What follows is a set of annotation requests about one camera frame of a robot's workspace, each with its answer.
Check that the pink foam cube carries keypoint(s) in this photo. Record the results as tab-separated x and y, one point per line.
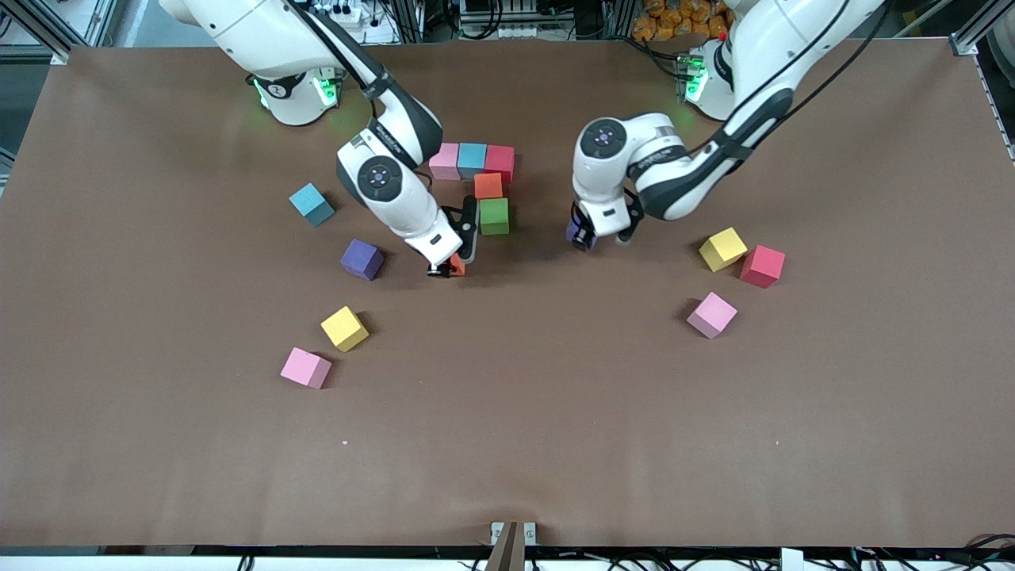
305	368
444	161
711	315

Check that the white power strip with plugs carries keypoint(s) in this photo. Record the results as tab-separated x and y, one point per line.
373	32

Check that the green foam cube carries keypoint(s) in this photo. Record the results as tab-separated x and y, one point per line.
494	216

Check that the purple foam cube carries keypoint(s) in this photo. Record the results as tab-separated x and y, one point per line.
576	235
361	258

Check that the aluminium frame rail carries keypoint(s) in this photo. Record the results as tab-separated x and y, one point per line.
32	49
983	24

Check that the red foam cube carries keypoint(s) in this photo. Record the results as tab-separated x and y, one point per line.
762	266
499	162

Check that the orange foam cube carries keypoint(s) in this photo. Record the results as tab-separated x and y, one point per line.
458	266
488	185

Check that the white socket strip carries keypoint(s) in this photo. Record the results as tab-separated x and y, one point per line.
507	32

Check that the small metal bracket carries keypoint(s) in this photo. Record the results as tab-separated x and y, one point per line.
514	547

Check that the yellow foam cube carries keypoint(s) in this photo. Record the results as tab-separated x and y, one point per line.
722	248
344	328

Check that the cyan foam cube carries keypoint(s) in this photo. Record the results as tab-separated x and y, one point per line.
311	204
473	161

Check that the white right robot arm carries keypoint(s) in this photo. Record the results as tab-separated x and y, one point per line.
262	32

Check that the bag of orange snacks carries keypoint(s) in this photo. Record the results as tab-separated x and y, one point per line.
674	20

